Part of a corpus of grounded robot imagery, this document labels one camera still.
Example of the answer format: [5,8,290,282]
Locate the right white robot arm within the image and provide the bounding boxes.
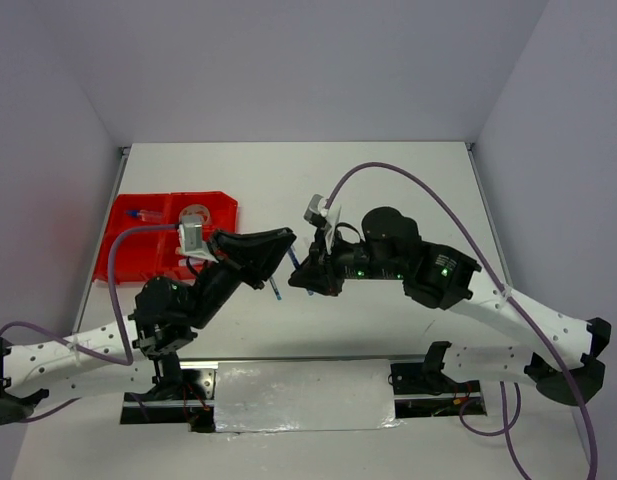
[289,206,611,406]

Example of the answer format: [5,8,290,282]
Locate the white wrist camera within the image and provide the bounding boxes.
[178,215,214,261]
[303,194,341,254]

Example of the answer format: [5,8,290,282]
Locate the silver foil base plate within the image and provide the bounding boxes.
[214,359,399,433]

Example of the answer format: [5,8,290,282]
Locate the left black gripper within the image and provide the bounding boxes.
[189,230,301,330]

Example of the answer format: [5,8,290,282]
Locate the large clear tape roll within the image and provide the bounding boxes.
[179,204,212,225]

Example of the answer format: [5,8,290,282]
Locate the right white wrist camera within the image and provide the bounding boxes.
[303,194,341,254]

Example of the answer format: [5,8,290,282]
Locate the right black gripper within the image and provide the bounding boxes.
[286,222,404,293]

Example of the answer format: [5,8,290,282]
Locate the red compartment storage bin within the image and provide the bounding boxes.
[92,191,238,285]

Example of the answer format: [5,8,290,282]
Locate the blue cap glue bottle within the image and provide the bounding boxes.
[125,209,163,224]

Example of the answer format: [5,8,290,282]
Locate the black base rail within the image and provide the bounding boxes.
[120,359,487,433]

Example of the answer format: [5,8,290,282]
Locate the blue gel pen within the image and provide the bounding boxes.
[287,246,300,270]
[269,277,282,301]

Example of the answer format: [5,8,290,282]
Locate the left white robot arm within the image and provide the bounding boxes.
[0,222,296,426]

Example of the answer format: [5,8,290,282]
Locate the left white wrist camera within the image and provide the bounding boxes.
[178,215,214,261]

